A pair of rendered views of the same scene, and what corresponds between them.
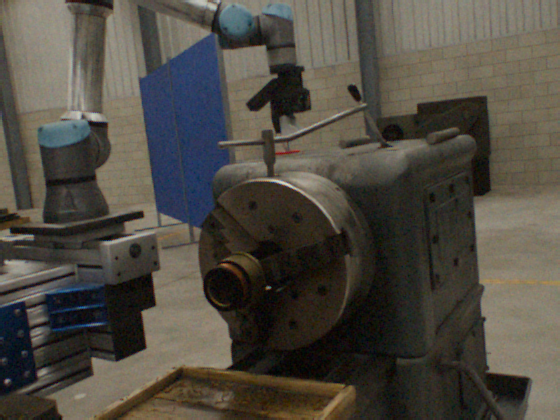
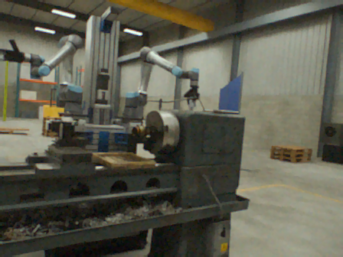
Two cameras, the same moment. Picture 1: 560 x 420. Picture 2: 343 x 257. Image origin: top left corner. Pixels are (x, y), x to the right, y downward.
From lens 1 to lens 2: 109 cm
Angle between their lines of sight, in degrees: 25
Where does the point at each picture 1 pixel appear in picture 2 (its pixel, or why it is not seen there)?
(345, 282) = (163, 138)
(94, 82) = (145, 82)
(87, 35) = (145, 70)
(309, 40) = (302, 82)
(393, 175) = (187, 115)
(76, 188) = (130, 108)
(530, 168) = not seen: outside the picture
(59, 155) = (128, 99)
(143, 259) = not seen: hidden behind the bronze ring
